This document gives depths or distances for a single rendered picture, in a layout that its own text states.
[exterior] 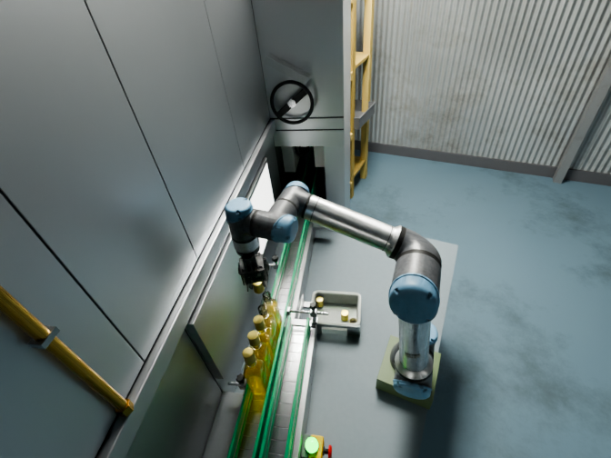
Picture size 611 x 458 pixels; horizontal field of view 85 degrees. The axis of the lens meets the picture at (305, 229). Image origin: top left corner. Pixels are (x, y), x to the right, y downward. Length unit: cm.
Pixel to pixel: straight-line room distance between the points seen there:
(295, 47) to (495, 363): 213
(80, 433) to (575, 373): 249
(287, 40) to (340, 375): 143
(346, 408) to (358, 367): 17
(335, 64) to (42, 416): 152
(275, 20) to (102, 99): 105
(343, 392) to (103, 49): 129
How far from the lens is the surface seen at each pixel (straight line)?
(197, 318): 103
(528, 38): 375
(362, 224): 93
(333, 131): 179
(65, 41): 72
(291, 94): 174
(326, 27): 164
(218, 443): 133
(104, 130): 75
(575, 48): 381
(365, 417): 143
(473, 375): 245
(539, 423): 246
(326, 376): 148
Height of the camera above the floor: 210
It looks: 42 degrees down
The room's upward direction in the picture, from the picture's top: 7 degrees counter-clockwise
